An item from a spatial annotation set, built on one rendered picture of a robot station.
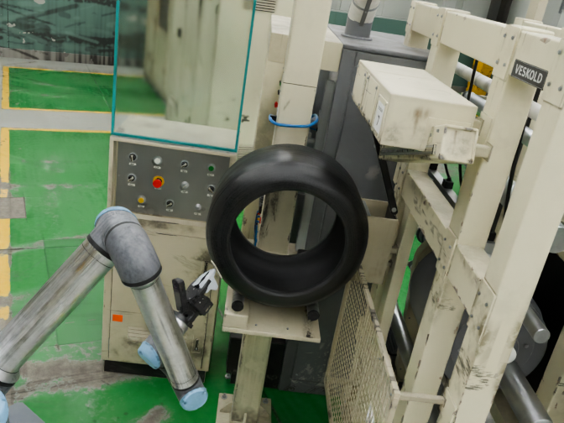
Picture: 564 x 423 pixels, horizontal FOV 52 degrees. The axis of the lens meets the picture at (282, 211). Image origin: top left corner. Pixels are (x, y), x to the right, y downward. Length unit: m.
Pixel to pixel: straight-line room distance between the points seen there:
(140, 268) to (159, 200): 1.15
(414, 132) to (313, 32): 0.69
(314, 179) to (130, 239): 0.65
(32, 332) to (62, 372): 1.47
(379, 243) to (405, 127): 0.84
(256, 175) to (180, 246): 0.92
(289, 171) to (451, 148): 0.58
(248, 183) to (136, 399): 1.50
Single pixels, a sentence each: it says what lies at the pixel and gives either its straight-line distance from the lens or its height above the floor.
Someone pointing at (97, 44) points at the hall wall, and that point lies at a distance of 10.84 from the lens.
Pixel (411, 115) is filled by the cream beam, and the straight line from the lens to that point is 1.64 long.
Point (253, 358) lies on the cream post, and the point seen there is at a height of 0.40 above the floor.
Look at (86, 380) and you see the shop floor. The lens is 3.19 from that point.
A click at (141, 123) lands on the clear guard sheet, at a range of 2.60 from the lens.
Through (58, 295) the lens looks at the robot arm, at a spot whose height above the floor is 1.11.
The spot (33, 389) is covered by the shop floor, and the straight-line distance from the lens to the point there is 3.17.
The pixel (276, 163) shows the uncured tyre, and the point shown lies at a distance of 1.93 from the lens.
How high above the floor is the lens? 2.05
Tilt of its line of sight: 23 degrees down
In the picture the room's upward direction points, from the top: 10 degrees clockwise
